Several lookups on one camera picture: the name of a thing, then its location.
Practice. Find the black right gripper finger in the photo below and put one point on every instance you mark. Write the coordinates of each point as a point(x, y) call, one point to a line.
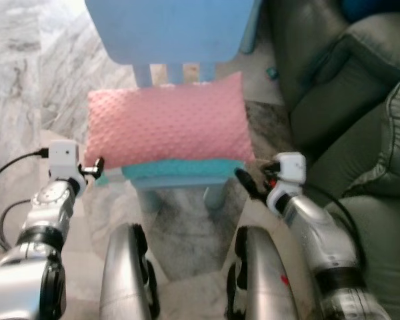
point(246, 183)

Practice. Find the pink dotted pillow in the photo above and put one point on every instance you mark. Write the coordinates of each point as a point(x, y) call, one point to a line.
point(166, 123)

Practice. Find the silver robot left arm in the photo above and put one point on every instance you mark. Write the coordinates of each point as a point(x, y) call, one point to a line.
point(46, 206)

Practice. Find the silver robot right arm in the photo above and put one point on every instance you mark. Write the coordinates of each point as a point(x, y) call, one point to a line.
point(320, 233)

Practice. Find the grey-green leather sofa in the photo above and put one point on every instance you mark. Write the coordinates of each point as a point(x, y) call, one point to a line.
point(360, 133)

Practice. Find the teal fuzzy seat cushion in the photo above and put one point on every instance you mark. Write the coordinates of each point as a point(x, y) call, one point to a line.
point(180, 170)

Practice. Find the silver robot right leg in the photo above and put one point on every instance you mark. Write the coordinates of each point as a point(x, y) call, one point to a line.
point(266, 286)

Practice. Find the silver robot leg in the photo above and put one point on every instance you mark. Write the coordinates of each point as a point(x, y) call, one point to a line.
point(123, 280)
point(266, 286)

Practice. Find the small dark teal object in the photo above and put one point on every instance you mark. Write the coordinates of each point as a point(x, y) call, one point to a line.
point(272, 72)

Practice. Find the silver robot left leg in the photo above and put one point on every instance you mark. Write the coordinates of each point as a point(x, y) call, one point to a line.
point(123, 280)

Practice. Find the light blue chair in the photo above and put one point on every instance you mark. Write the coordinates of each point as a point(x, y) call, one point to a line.
point(166, 30)

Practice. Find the dark blue object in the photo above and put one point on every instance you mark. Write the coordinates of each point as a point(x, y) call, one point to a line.
point(373, 6)

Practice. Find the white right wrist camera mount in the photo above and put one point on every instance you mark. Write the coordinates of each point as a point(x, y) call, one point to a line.
point(291, 166)

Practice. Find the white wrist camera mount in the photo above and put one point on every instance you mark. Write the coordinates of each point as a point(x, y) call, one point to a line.
point(291, 166)
point(62, 156)

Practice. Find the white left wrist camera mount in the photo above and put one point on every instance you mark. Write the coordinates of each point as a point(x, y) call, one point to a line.
point(62, 156)

